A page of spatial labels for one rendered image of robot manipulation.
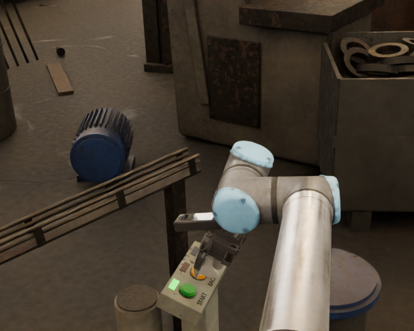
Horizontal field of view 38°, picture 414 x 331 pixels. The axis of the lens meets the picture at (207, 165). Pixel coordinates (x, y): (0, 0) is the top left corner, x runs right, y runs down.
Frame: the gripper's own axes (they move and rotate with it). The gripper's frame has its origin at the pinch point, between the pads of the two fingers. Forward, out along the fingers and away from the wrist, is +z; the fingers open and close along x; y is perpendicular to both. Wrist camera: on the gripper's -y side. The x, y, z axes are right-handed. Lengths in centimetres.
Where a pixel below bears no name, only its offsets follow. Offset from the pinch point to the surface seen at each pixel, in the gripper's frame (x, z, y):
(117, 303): -0.4, 20.8, -15.7
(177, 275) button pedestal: 3.6, 6.6, -4.2
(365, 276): 42, 9, 43
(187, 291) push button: -1.3, 5.5, 0.1
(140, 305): 0.9, 18.8, -10.1
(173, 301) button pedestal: -4.5, 7.3, -1.7
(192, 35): 210, 25, -75
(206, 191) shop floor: 154, 81, -27
